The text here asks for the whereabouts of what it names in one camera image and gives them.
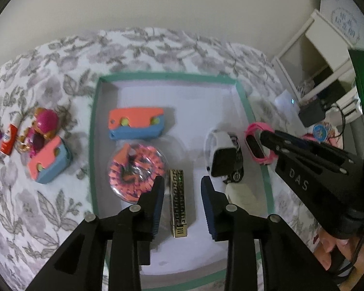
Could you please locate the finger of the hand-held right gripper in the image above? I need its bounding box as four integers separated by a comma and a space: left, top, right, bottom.
260, 130, 351, 175
274, 130, 362, 166

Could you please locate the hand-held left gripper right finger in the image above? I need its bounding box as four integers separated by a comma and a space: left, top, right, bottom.
200, 176, 342, 291

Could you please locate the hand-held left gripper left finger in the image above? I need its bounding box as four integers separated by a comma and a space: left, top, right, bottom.
24, 176, 166, 291

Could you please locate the gold patterned lighter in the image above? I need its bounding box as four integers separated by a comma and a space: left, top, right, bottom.
169, 169, 189, 238

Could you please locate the pink wrist watch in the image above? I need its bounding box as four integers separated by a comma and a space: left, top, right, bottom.
244, 122, 281, 166

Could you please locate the green rimmed box tray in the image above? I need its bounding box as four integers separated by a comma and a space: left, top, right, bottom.
89, 73, 276, 288

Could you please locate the person's right hand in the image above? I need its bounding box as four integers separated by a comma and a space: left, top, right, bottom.
315, 229, 351, 275

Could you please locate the round blue printed badge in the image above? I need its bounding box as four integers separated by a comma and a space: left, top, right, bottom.
312, 123, 337, 143

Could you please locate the black power adapter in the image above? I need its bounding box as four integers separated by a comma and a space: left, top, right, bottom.
299, 98, 328, 128

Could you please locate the round clear spiral toy case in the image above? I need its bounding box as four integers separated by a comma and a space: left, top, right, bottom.
108, 143, 167, 203

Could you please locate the black white toy car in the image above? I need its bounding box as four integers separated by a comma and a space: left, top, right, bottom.
223, 132, 246, 185

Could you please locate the white smart watch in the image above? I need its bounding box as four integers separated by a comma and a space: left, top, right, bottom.
204, 129, 240, 178

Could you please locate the white device with light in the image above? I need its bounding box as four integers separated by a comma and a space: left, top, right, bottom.
274, 89, 301, 120

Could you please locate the orange blue toy block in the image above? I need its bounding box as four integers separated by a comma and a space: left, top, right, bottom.
27, 136, 72, 185
108, 107, 166, 141

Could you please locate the white shelf unit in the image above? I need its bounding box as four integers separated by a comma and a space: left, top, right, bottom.
271, 9, 364, 106

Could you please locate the floral blanket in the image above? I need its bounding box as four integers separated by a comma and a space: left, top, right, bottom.
0, 27, 322, 291

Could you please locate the white printed panel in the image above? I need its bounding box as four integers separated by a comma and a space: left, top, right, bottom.
317, 0, 364, 52

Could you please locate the small doll toy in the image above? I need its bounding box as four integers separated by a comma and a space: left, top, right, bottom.
17, 107, 59, 158

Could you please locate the small red white bottle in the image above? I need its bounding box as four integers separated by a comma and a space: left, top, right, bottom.
0, 116, 20, 155

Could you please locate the black cable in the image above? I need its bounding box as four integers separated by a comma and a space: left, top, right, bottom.
328, 101, 357, 137

